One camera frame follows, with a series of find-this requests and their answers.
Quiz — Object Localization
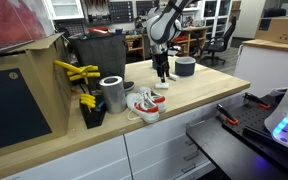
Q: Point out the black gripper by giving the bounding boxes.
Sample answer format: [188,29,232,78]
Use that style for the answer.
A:
[151,52,171,84]

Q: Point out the dark blue bowl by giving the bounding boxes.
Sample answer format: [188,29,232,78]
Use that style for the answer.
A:
[174,56,197,77]

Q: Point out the white cylinder item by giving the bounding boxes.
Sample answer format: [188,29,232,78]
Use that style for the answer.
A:
[154,82,170,90]
[168,73,180,82]

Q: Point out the dark blue round container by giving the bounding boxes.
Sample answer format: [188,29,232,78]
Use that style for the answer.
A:
[151,54,159,70]

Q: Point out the white red sneaker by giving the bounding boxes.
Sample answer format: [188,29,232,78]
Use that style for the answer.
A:
[125,92,161,125]
[137,85,168,114]

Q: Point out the black slip-on shoe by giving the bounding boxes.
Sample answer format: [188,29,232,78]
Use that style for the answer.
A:
[123,80,136,93]

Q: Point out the wooden shelf unit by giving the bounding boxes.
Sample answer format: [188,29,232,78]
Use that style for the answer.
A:
[125,25,209,62]

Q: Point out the silver metal cylinder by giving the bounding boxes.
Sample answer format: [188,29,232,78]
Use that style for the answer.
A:
[98,75,128,115]

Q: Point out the black office chair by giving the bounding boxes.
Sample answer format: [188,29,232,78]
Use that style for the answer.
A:
[199,15,238,66]

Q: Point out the black bin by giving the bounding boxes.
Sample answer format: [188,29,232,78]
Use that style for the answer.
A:
[68,33,128,91]

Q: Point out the white drawer workbench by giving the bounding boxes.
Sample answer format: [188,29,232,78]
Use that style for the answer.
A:
[0,59,252,180]

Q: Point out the black pegboard tool panel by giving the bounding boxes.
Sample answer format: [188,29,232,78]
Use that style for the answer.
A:
[108,0,134,24]

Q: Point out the black orange bar clamp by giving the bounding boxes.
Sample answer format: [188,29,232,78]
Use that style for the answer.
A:
[216,103,240,126]
[243,92,272,111]

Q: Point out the red flat item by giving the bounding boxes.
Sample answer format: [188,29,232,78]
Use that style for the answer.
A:
[88,26,112,37]

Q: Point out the glass door cabinet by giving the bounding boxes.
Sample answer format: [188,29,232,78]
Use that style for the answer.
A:
[200,0,234,33]

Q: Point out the small yellow clamp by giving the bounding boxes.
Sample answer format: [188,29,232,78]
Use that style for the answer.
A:
[79,93,97,113]

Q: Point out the large yellow clamp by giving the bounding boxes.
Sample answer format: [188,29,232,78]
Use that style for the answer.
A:
[53,59,102,85]

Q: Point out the black tool holder box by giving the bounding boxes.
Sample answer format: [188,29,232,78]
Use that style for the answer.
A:
[78,94,107,130]

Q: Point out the white side cabinet wooden top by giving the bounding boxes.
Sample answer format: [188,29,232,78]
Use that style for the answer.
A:
[233,38,288,98]

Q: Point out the black perforated mounting board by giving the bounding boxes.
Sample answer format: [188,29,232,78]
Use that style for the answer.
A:
[185,95,288,180]

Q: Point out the brown cardboard box black label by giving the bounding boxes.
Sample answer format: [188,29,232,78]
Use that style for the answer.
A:
[254,15,288,45]

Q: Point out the large cardboard box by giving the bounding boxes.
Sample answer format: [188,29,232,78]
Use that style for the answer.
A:
[0,33,74,162]

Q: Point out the clear plastic bin red contents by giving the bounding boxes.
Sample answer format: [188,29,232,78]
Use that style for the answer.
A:
[0,0,56,55]

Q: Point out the white wall cabinet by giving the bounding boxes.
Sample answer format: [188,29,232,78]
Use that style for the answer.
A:
[44,0,85,21]

